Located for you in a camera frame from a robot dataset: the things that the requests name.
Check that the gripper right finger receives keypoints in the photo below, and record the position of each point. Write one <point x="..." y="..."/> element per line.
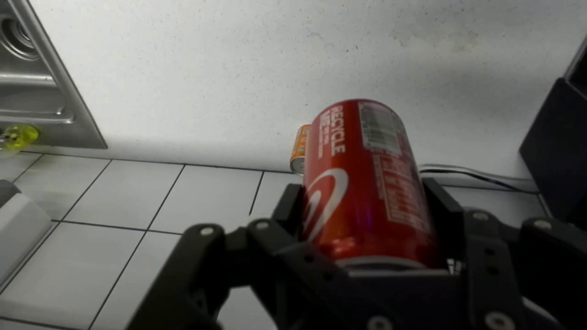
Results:
<point x="527" y="266"/>

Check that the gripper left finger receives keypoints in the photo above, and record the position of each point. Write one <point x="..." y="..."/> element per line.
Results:
<point x="206" y="266"/>

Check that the red drink can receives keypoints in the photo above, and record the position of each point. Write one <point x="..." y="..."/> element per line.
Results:
<point x="367" y="183"/>

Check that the small orange can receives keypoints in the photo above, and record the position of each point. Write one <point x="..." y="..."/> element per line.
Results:
<point x="300" y="149"/>

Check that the black appliance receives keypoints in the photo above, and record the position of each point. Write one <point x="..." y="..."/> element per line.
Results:
<point x="559" y="151"/>

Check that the white plastic object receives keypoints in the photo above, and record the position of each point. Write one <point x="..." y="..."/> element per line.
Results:
<point x="20" y="229"/>

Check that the yellow translucent plastic object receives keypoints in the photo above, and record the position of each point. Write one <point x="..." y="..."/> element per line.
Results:
<point x="18" y="136"/>

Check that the steel sink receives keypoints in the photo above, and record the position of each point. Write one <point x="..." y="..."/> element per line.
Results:
<point x="36" y="78"/>

